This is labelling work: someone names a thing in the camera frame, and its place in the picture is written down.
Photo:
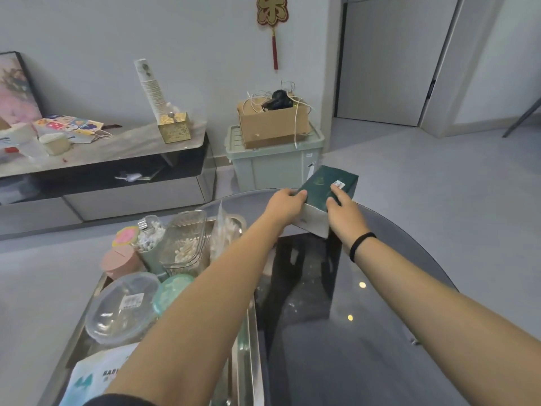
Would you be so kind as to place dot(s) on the grey door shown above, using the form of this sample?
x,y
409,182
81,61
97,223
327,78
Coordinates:
x,y
389,63

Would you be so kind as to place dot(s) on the black device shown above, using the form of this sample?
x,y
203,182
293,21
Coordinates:
x,y
277,100

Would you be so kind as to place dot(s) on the person's right hand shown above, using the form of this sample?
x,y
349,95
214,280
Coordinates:
x,y
348,224

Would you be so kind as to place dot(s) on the green swab holder clear dome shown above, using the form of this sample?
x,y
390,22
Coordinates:
x,y
148,241

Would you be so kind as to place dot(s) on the gold tissue box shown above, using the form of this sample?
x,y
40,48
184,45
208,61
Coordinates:
x,y
174,130

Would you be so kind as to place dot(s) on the person's left forearm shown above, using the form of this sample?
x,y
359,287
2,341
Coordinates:
x,y
198,325

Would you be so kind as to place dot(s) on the blue wet wipes pack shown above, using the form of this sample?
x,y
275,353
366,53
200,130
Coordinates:
x,y
93,376

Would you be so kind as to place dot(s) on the framed pink painting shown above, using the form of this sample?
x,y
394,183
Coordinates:
x,y
14,92

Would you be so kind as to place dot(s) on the red gold wall ornament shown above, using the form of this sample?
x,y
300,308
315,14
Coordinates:
x,y
272,10

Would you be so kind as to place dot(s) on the white carton blue label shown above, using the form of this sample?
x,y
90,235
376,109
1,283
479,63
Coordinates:
x,y
17,137

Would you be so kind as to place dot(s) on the grey low console cabinet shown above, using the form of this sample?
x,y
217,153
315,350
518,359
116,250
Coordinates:
x,y
127,198

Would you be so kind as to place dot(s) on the white papers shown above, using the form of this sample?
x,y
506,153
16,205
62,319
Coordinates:
x,y
129,177

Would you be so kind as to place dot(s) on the colourful cards pile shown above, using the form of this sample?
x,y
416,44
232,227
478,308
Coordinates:
x,y
69,124

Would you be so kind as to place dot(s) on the pink lid toothpick jar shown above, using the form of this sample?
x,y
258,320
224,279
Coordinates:
x,y
120,262

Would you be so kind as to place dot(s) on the clear bag wooden cotton swabs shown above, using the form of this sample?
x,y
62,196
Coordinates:
x,y
224,232

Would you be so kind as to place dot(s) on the brown chair metal legs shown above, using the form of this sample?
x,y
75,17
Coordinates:
x,y
524,116

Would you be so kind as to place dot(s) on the stainless steel tray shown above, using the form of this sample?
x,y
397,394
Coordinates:
x,y
245,359

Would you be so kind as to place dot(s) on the clear square cotton swab box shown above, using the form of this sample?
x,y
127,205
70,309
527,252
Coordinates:
x,y
186,249

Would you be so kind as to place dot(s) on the green bag white swabs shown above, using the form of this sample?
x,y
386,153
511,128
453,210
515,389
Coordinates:
x,y
171,291

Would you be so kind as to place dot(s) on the pink bottle yellow lid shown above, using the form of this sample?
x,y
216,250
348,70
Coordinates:
x,y
127,235

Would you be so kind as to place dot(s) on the cream round container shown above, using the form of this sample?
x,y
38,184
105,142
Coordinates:
x,y
55,144

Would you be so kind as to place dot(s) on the stack of paper cups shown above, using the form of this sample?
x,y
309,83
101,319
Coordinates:
x,y
151,86

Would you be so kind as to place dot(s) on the dark green tissue pack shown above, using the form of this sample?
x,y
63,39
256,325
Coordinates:
x,y
321,186

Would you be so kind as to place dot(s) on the pale green storage bin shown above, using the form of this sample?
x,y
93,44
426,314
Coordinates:
x,y
270,169

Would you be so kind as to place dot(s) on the black wrist band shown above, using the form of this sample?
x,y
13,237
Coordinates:
x,y
359,245

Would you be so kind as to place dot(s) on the person's black sleeve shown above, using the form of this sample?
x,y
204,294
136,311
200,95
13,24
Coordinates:
x,y
118,401

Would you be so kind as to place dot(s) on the clear round hairpin jar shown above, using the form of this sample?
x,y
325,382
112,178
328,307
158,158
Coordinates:
x,y
97,331

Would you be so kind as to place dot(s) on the person's left hand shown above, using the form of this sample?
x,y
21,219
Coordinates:
x,y
283,209

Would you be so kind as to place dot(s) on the brown cardboard box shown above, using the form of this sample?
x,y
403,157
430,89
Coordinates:
x,y
270,128

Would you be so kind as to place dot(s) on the person's right forearm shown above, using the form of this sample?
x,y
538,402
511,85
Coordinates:
x,y
448,329

